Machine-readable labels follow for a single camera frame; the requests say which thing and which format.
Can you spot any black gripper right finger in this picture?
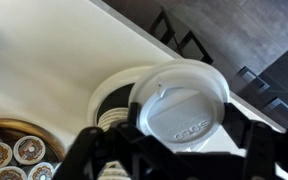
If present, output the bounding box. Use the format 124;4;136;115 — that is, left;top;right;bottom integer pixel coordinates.
223;102;288;180

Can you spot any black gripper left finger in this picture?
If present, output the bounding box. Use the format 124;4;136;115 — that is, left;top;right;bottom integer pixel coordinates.
52;102;202;180

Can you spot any white plastic cup lid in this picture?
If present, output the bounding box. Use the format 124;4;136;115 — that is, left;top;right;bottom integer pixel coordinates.
128;58;231;145

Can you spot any white lid stack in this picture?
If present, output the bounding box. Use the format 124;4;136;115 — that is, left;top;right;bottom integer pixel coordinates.
96;106;132;133

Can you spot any white round cup tray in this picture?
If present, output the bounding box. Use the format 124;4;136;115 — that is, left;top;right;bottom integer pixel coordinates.
86;64;159;128

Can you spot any wooden bowl of coffee pods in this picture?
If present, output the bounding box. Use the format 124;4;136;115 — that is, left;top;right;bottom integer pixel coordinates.
0;117;67;180

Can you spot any silver drawer handle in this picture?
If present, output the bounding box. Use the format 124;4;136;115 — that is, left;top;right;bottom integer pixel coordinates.
264;96;288;127
236;65;271;95

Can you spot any black cabinet handle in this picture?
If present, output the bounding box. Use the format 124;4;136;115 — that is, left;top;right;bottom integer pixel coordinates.
148;7;177;46
178;30;215;66

